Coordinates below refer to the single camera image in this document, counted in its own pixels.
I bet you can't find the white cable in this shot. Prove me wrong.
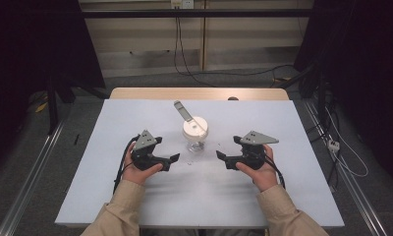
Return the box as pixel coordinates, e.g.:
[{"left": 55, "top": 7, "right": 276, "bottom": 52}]
[{"left": 324, "top": 107, "right": 369, "bottom": 178}]

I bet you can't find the dark curtain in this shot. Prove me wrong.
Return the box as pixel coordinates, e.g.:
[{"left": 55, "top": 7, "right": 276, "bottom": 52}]
[
  {"left": 293, "top": 0, "right": 393, "bottom": 181},
  {"left": 0, "top": 0, "right": 106, "bottom": 168}
]

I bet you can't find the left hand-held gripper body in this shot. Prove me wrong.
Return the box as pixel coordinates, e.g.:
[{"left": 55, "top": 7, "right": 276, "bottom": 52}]
[{"left": 131, "top": 129, "right": 172, "bottom": 172}]

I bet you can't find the wooden table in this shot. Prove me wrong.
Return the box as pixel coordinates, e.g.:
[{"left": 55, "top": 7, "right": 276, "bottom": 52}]
[{"left": 109, "top": 87, "right": 291, "bottom": 101}]

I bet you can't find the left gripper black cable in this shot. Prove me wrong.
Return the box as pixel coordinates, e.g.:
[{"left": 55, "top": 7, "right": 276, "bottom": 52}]
[{"left": 112, "top": 137, "right": 139, "bottom": 195}]

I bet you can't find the black cable bundle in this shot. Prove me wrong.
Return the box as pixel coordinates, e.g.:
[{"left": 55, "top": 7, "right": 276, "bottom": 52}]
[{"left": 297, "top": 70, "right": 341, "bottom": 146}]

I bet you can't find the long black floor cable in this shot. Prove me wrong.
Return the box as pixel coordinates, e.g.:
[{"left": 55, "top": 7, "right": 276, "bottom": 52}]
[{"left": 173, "top": 16, "right": 296, "bottom": 79}]

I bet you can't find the aluminium floor rail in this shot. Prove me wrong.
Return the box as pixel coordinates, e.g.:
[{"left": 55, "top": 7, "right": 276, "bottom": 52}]
[
  {"left": 0, "top": 120, "right": 67, "bottom": 236},
  {"left": 302, "top": 99, "right": 389, "bottom": 236}
]

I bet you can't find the white wall socket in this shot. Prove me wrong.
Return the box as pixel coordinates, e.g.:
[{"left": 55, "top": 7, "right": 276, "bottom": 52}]
[{"left": 170, "top": 0, "right": 195, "bottom": 10}]

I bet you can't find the short black hanging cable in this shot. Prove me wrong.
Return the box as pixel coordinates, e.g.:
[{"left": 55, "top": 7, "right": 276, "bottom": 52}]
[{"left": 178, "top": 17, "right": 218, "bottom": 89}]

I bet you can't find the white board table cover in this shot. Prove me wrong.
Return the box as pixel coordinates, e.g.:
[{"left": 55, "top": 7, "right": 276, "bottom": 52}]
[{"left": 54, "top": 98, "right": 346, "bottom": 229}]

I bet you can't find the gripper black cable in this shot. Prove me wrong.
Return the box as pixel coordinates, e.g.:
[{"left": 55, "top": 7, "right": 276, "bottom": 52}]
[
  {"left": 264, "top": 153, "right": 287, "bottom": 191},
  {"left": 112, "top": 137, "right": 139, "bottom": 195}
]

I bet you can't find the person's right hand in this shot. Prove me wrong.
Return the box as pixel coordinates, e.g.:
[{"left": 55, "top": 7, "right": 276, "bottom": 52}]
[{"left": 235, "top": 144, "right": 279, "bottom": 193}]

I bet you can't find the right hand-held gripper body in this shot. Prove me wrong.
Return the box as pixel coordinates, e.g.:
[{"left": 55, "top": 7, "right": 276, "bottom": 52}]
[{"left": 224, "top": 130, "right": 280, "bottom": 171}]

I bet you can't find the person's left hand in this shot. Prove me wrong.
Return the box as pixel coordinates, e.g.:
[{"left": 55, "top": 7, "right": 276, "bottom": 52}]
[{"left": 121, "top": 141, "right": 164, "bottom": 186}]

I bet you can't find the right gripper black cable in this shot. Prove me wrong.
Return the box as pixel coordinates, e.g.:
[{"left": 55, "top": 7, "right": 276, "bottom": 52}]
[{"left": 264, "top": 153, "right": 287, "bottom": 191}]

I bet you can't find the yellow tape piece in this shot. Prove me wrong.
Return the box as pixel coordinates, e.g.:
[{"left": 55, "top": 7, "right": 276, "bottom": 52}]
[{"left": 34, "top": 101, "right": 50, "bottom": 114}]

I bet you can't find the black metal stand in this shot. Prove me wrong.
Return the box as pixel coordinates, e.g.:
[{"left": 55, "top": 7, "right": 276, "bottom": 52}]
[{"left": 44, "top": 74, "right": 108, "bottom": 136}]

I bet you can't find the black horizontal bar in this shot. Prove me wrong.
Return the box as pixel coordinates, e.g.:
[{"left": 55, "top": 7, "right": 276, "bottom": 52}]
[{"left": 81, "top": 9, "right": 313, "bottom": 19}]

